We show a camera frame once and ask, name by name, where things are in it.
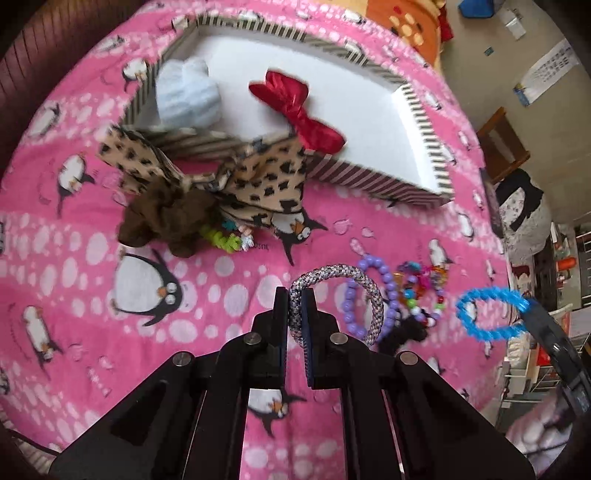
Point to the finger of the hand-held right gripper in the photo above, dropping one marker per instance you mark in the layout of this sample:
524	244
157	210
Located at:
538	323

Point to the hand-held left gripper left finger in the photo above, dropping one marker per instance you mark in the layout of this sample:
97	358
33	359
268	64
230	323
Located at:
280	323

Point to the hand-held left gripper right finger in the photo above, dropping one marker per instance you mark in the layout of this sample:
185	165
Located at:
308	341

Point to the black scrunchie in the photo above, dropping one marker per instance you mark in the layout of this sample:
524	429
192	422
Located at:
406	332

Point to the leopard bow brown scrunchie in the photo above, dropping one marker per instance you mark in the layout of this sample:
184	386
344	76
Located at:
268	180

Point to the striped cardboard box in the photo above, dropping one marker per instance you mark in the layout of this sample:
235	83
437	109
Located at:
323	69

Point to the person's right hand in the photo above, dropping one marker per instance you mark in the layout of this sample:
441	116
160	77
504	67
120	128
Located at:
535	434

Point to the white black patterned cloth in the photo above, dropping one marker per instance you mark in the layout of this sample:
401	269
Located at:
526	217

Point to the wooden chair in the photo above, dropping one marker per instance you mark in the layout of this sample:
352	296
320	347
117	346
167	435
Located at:
503	143

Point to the pink penguin blanket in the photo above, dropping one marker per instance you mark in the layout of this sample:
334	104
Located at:
92	323

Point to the red satin bow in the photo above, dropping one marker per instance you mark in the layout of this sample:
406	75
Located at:
318	131

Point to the light blue fluffy scrunchie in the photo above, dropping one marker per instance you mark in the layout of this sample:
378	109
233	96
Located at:
184	97

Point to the blue towel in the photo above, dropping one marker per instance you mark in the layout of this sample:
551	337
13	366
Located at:
478	9

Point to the orange patterned blanket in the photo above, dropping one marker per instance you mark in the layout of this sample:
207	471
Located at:
392	18

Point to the wall calendar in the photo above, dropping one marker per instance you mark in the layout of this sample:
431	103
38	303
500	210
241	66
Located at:
547	69

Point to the white light switch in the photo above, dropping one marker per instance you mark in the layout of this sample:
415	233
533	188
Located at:
515	23

